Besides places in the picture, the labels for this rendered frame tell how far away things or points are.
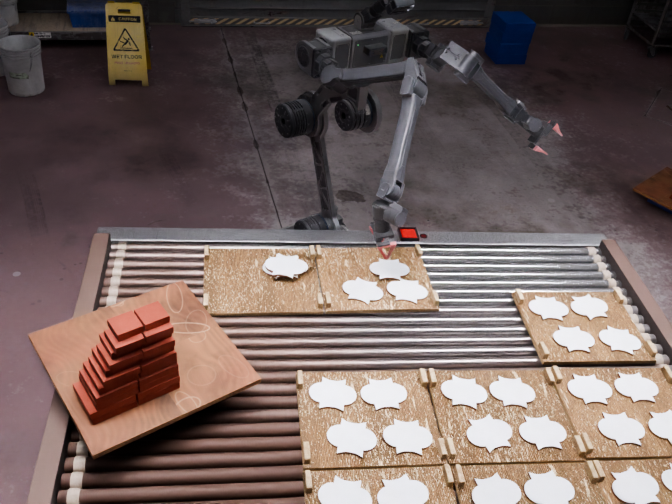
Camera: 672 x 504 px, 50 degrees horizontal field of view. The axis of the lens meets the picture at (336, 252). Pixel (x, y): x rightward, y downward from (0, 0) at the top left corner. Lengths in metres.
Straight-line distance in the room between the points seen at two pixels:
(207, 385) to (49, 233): 2.50
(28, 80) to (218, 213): 2.02
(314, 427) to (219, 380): 0.31
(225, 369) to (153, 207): 2.54
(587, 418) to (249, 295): 1.17
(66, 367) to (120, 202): 2.54
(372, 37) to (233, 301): 1.26
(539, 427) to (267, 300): 0.98
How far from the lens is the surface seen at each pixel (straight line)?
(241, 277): 2.60
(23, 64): 5.82
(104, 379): 1.95
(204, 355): 2.18
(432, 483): 2.10
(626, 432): 2.41
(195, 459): 2.10
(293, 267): 2.60
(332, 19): 7.35
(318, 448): 2.11
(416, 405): 2.25
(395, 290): 2.60
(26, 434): 3.42
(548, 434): 2.30
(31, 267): 4.22
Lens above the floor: 2.63
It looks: 38 degrees down
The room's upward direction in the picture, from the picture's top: 7 degrees clockwise
